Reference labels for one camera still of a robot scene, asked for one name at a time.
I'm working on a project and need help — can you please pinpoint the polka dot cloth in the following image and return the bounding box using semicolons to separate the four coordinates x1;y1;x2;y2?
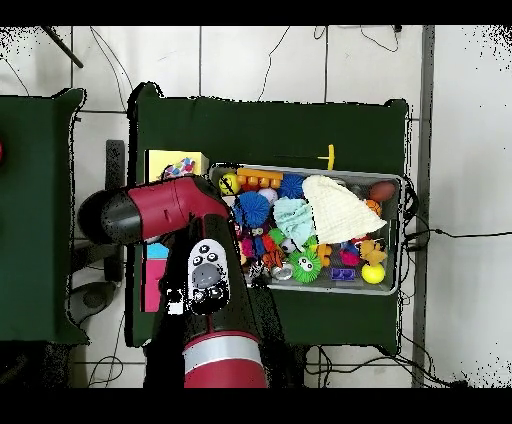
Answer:
160;156;197;180

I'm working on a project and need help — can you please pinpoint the wooden box with three holes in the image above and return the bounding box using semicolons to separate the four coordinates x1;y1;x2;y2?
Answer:
140;149;210;314

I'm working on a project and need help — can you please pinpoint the shallow silver mesh bin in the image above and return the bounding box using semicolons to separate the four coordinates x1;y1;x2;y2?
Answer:
209;162;404;296

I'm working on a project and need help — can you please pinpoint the large blue spiky ball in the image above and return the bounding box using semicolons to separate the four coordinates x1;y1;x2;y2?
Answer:
232;190;272;228

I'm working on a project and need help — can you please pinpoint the white baseball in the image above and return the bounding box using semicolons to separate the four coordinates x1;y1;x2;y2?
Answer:
257;186;279;206

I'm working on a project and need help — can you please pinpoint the orange toy building brick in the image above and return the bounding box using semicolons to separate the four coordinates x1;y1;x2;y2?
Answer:
235;167;284;191

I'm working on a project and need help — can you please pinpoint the light blue waffle cloth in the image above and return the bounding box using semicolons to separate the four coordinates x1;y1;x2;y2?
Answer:
272;196;317;247

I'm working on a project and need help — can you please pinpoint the yellow smiley face ball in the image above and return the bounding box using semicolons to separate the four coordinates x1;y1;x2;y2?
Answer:
218;172;242;196

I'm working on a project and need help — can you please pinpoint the small blue spiky ball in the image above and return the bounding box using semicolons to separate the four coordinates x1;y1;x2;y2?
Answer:
277;173;306;200

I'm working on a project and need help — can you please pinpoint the green spiky ball with eyes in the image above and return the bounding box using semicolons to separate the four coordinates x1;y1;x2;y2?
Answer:
288;248;323;285

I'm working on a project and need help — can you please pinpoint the cream waffle cloth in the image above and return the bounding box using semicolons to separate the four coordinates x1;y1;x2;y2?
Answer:
301;174;388;244

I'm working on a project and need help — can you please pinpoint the dark green table cloth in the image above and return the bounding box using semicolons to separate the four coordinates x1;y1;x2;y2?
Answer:
127;81;411;355
0;87;90;346

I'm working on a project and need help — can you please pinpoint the brown plush toy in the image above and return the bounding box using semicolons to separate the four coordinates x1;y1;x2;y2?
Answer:
357;238;388;266

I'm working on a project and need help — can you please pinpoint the black panel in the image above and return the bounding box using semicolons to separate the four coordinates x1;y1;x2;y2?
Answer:
104;138;128;281

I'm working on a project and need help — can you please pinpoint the dark rounded stand base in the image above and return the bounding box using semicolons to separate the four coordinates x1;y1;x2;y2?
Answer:
67;280;121;326

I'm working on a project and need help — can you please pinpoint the black rod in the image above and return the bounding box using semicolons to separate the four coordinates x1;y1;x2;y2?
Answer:
39;25;85;69

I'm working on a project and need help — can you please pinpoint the yellow T-handle hex key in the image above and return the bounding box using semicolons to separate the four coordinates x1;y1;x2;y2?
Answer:
273;143;336;171

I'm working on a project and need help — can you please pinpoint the thin black cable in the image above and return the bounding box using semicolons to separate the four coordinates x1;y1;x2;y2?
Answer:
257;25;292;102

